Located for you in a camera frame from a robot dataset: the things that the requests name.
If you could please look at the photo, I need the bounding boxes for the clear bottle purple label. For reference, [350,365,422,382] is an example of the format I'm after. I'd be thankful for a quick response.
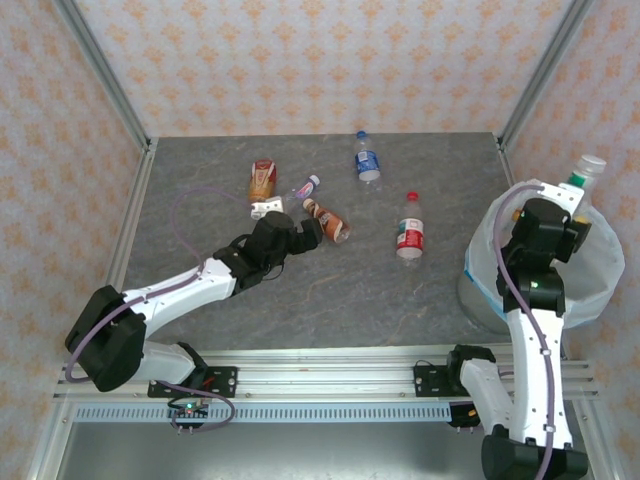
[279,173,322,209]

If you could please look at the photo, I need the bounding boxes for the green cap clear bottle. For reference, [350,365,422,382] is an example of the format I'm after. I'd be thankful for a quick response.
[566,154,608,194]

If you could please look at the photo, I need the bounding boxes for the blue label water bottle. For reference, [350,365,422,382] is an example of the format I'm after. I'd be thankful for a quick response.
[353,130,384,194]

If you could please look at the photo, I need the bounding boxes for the red cap water bottle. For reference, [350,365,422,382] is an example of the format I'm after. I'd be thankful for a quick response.
[395,191,427,270]

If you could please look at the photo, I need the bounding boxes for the translucent plastic bin bag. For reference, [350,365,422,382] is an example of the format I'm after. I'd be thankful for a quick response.
[462,179,626,331]

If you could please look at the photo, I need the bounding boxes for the brown chocolate drink bottle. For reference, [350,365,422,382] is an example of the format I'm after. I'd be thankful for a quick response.
[302,198,352,245]

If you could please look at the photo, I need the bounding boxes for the grey metal lower panel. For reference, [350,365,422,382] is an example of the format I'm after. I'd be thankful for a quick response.
[54,422,599,480]

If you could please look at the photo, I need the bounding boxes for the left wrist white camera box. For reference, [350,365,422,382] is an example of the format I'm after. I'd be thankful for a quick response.
[250,196,285,221]

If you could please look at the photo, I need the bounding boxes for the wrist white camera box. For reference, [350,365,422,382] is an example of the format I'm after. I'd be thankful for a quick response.
[250,196,285,221]
[538,182,585,212]

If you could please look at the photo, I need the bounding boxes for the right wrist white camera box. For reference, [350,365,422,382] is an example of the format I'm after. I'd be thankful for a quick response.
[538,182,585,212]

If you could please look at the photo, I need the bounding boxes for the aluminium upright frame post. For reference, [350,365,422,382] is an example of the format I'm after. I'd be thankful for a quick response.
[52,0,152,154]
[498,0,597,151]

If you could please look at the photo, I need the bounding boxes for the grey slotted cable duct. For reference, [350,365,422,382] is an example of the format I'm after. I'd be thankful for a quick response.
[73,403,454,425]

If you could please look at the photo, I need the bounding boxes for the aluminium lower frame bar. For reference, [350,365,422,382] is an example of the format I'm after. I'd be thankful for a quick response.
[572,399,619,480]
[24,402,76,480]

